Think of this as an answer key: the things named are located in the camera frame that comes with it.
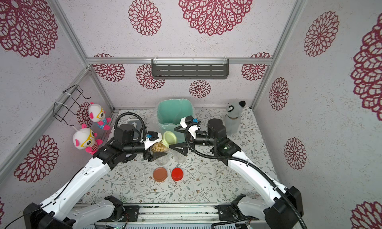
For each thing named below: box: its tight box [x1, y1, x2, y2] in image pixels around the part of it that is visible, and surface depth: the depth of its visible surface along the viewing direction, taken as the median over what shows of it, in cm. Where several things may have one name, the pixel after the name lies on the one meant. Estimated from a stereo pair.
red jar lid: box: [171, 167, 184, 181], surface depth 89 cm
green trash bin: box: [155, 98, 195, 143], surface depth 92 cm
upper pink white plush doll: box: [88, 102, 112, 131], surface depth 96 cm
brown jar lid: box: [153, 166, 168, 183], surface depth 89 cm
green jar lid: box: [162, 130, 178, 148], surface depth 67 cm
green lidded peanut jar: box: [151, 134, 175, 153], surface depth 66 cm
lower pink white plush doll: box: [72, 123, 103, 155], surface depth 82 cm
